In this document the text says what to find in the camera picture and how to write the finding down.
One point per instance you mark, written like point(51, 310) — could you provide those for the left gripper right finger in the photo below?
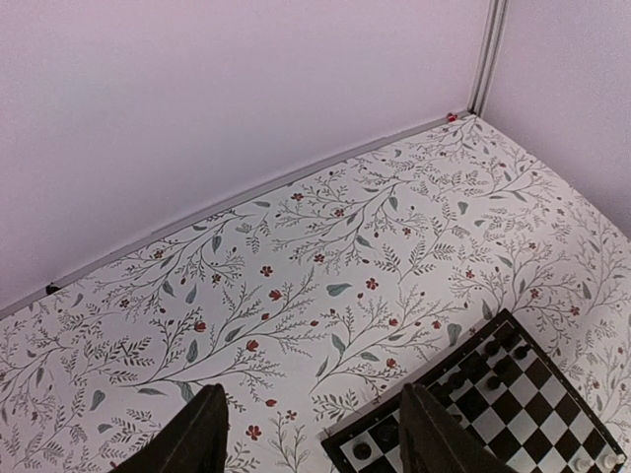
point(432, 441)

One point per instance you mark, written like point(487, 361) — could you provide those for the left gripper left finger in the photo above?
point(195, 440)

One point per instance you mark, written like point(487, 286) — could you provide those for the black white chess board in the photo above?
point(496, 403)

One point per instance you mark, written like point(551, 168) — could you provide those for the white pawn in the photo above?
point(583, 464)
point(611, 460)

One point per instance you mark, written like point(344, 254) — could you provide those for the black pieces row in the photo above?
point(467, 383)

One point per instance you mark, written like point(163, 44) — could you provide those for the floral patterned table mat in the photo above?
point(315, 299)

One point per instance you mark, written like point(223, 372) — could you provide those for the right aluminium frame post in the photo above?
point(490, 46)

